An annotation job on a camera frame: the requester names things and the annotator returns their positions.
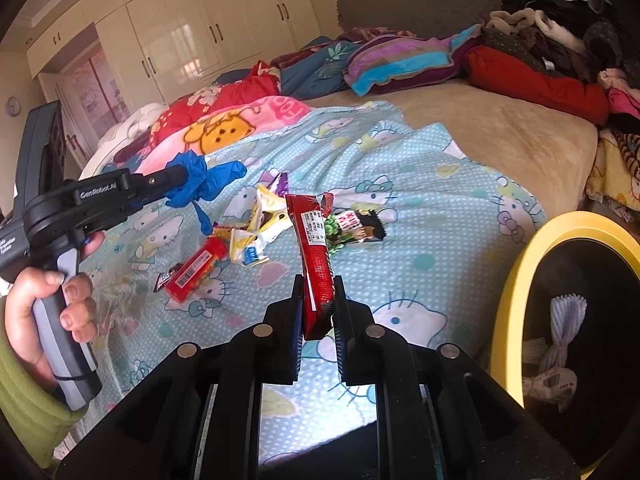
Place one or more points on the magenta yellow snack wrapper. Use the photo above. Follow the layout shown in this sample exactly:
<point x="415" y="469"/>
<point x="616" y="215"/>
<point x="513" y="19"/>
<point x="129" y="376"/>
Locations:
<point x="225" y="232"/>

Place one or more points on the red floral quilt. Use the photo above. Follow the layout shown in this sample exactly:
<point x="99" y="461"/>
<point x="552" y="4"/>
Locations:
<point x="262" y="80"/>

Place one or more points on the light blue Hello Kitty blanket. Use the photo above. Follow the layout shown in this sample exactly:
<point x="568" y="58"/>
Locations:
<point x="417" y="231"/>

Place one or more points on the red snack wrapper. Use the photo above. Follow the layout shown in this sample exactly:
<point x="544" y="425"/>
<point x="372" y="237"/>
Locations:
<point x="319" y="296"/>

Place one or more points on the beige bed sheet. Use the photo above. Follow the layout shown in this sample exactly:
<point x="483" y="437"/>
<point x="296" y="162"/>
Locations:
<point x="548" y="152"/>

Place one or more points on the purple candy wrapper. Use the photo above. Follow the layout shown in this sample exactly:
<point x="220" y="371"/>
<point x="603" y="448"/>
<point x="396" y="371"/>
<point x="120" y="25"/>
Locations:
<point x="275" y="181"/>

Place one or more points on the purple striped pillow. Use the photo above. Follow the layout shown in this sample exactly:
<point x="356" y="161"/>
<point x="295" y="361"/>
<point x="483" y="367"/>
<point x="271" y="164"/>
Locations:
<point x="391" y="63"/>

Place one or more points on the white foam net sleeve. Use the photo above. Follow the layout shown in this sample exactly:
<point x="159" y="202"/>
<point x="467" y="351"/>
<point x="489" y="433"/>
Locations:
<point x="567" y="312"/>

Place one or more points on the green sleeve forearm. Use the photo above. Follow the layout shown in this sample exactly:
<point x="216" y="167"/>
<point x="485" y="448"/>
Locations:
<point x="39" y="419"/>

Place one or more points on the green black snack wrapper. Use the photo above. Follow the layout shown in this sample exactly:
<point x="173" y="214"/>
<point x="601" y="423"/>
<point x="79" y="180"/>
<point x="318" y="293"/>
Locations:
<point x="353" y="227"/>

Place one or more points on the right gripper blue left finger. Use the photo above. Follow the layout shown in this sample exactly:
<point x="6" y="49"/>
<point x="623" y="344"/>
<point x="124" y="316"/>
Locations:
<point x="196" y="415"/>

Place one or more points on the pink cartoon bear blanket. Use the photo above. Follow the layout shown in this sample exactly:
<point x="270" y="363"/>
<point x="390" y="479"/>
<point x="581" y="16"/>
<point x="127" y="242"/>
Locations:
<point x="214" y="132"/>

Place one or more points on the pile of dark clothes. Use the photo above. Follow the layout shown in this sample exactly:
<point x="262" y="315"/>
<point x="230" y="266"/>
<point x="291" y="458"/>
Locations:
<point x="578" y="37"/>

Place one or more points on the blue leaf pattern quilt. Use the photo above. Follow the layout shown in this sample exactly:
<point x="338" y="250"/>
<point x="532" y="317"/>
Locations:
<point x="314" y="72"/>

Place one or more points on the white plastic bag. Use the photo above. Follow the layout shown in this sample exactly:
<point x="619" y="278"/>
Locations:
<point x="556" y="386"/>

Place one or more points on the yellow rimmed black trash bin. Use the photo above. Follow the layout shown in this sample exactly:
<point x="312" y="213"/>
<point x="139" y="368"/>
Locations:
<point x="589" y="255"/>

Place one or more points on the person's left hand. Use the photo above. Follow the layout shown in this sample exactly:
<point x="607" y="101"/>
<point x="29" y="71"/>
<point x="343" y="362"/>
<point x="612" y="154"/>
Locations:
<point x="47" y="317"/>

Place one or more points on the grey headboard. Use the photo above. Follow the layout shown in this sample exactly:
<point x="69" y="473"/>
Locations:
<point x="425" y="18"/>

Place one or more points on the yellow cartoon blanket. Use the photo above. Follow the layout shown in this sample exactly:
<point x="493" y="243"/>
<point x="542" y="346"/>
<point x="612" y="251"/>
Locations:
<point x="610" y="175"/>

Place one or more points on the white garment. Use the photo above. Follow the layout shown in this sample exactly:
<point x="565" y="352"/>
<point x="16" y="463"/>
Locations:
<point x="122" y="135"/>

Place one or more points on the brown chocolate bar wrapper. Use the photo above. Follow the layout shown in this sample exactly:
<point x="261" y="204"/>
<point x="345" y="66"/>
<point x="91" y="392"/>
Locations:
<point x="164" y="277"/>

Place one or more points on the white glossy wardrobe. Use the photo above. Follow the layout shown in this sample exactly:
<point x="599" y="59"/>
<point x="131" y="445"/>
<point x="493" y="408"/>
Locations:
<point x="161" y="49"/>

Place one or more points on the yellow white snack bag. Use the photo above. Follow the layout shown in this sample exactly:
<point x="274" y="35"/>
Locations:
<point x="268" y="220"/>

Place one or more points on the red cylindrical candy pack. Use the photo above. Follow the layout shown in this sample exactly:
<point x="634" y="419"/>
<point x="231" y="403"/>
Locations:
<point x="185" y="281"/>

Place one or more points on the red cushion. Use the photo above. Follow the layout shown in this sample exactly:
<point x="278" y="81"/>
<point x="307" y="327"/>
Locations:
<point x="498" y="72"/>

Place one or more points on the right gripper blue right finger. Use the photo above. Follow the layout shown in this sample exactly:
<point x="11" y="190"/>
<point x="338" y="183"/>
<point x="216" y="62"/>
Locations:
<point x="438" y="414"/>

